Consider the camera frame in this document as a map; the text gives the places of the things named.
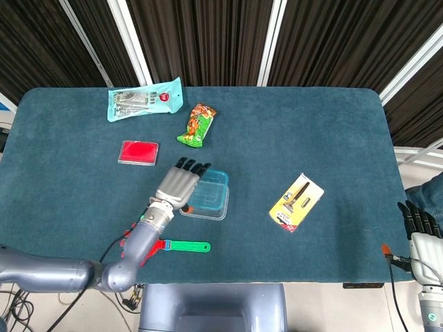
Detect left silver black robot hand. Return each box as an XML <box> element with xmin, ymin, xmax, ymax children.
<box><xmin>149</xmin><ymin>157</ymin><xmax>212</xmax><ymax>214</ymax></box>

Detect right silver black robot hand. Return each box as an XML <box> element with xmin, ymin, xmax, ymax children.
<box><xmin>380</xmin><ymin>200</ymin><xmax>443</xmax><ymax>283</ymax></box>

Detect blue transparent plastic lid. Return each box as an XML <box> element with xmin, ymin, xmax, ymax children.
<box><xmin>189</xmin><ymin>169</ymin><xmax>230</xmax><ymax>212</ymax></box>

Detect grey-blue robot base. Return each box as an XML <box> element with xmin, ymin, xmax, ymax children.
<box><xmin>138</xmin><ymin>283</ymin><xmax>289</xmax><ymax>332</ymax></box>

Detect clear plastic tray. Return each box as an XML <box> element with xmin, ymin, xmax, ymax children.
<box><xmin>179</xmin><ymin>183</ymin><xmax>230</xmax><ymax>221</ymax></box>

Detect red ink pad case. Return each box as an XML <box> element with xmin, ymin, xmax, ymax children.
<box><xmin>118</xmin><ymin>140</ymin><xmax>160</xmax><ymax>167</ymax></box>

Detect red hand clapper toy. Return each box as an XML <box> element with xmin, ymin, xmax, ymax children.
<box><xmin>119</xmin><ymin>221</ymin><xmax>212</xmax><ymax>269</ymax></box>

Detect green orange snack bag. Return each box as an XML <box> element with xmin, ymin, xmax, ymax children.
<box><xmin>177</xmin><ymin>102</ymin><xmax>217</xmax><ymax>149</ymax></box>

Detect black table control panel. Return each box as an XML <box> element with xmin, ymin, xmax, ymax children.
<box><xmin>342</xmin><ymin>282</ymin><xmax>386</xmax><ymax>290</ymax></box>

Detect light blue pouch package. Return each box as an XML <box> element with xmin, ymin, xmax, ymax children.
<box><xmin>107</xmin><ymin>76</ymin><xmax>183</xmax><ymax>123</ymax></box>

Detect teal table cloth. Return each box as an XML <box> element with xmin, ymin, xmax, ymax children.
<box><xmin>0</xmin><ymin>86</ymin><xmax>415</xmax><ymax>285</ymax></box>

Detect yellow razor blister pack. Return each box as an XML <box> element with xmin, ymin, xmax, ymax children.
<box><xmin>269</xmin><ymin>172</ymin><xmax>325</xmax><ymax>233</ymax></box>

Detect black power plug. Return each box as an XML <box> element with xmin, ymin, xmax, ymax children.
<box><xmin>121</xmin><ymin>283</ymin><xmax>145</xmax><ymax>311</ymax></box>

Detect white metal pole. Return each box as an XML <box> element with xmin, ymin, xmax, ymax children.
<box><xmin>106</xmin><ymin>0</ymin><xmax>154</xmax><ymax>86</ymax></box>
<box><xmin>57</xmin><ymin>0</ymin><xmax>114</xmax><ymax>88</ymax></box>
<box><xmin>379</xmin><ymin>29</ymin><xmax>443</xmax><ymax>107</ymax></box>
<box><xmin>257</xmin><ymin>0</ymin><xmax>294</xmax><ymax>87</ymax></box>

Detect black pleated curtain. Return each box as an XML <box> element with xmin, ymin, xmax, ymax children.
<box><xmin>0</xmin><ymin>0</ymin><xmax>443</xmax><ymax>149</ymax></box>

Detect black right hand cable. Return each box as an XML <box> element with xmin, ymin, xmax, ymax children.
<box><xmin>383</xmin><ymin>254</ymin><xmax>413</xmax><ymax>332</ymax></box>

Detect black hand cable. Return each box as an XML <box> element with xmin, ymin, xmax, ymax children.
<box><xmin>383</xmin><ymin>254</ymin><xmax>413</xmax><ymax>332</ymax></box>
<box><xmin>46</xmin><ymin>207</ymin><xmax>146</xmax><ymax>332</ymax></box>

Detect white metal frame bars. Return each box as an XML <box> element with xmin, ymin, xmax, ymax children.
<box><xmin>393</xmin><ymin>138</ymin><xmax>443</xmax><ymax>171</ymax></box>

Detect white floor cable loop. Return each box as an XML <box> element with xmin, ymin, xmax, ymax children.
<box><xmin>57</xmin><ymin>293</ymin><xmax>81</xmax><ymax>306</ymax></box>

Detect black left hand cable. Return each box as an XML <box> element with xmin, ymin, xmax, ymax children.
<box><xmin>46</xmin><ymin>207</ymin><xmax>146</xmax><ymax>332</ymax></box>

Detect black floor cable bundle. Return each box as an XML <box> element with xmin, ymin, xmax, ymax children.
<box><xmin>0</xmin><ymin>290</ymin><xmax>37</xmax><ymax>332</ymax></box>

